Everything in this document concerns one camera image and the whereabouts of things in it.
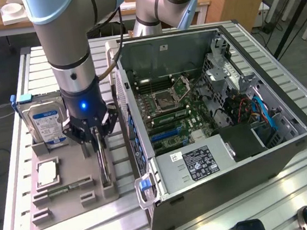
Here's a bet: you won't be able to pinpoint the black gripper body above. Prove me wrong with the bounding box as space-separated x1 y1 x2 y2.
58 79 111 133

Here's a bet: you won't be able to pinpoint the graphics card with metal bracket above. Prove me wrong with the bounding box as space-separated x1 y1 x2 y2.
93 124 114 187

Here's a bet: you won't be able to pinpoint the hard disk with blue label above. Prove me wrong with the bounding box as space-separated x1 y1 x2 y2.
16 92 71 154

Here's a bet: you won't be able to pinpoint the grey parts rack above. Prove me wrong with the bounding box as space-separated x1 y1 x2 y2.
20 130 123 230

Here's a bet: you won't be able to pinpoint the silver CPU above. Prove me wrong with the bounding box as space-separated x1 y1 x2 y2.
36 159 60 187

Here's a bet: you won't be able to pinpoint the long PCIe expansion slot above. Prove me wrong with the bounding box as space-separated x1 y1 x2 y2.
149 128 180 144

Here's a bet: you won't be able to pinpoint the CPU socket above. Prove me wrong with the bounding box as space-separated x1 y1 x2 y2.
152 88 182 114

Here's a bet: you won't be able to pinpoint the green RAM stick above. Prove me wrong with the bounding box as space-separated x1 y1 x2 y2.
46 180 83 197
150 109 191 126

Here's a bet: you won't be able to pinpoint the green motherboard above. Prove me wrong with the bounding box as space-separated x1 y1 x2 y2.
133 69 221 158

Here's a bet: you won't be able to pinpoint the grey power supply unit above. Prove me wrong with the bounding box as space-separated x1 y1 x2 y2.
152 133 240 198

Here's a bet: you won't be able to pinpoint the white papers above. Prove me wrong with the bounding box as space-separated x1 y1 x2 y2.
119 0 138 14

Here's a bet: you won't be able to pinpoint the perforated silver disk bay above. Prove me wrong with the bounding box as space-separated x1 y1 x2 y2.
198 49 251 108

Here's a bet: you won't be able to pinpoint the white round dish on base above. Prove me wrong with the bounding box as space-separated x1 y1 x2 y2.
0 1 29 27

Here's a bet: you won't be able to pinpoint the open black PC case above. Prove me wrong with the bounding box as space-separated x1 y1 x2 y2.
104 15 307 230

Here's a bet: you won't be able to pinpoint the black flat device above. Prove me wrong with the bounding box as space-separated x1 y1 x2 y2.
233 217 267 230

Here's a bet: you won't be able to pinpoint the black pole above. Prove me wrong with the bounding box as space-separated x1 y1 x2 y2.
267 0 307 61

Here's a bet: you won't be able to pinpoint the blue disk carrier bracket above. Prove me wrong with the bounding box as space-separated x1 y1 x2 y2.
9 89 63 119

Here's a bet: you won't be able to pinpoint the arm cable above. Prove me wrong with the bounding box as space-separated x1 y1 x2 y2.
87 5 130 83

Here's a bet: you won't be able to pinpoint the blue case handle latch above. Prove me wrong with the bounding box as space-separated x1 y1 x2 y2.
138 175 154 192

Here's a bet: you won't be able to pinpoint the black wire bundle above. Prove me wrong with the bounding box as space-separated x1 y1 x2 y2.
193 77 228 129

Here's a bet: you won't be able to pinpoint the red wire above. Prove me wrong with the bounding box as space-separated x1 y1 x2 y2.
235 97 255 115

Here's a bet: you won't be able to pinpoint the blue flat wire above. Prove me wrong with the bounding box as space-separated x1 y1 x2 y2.
251 93 282 141

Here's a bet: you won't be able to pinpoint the silver disk bay with wires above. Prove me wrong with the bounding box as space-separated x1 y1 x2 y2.
237 70 307 152

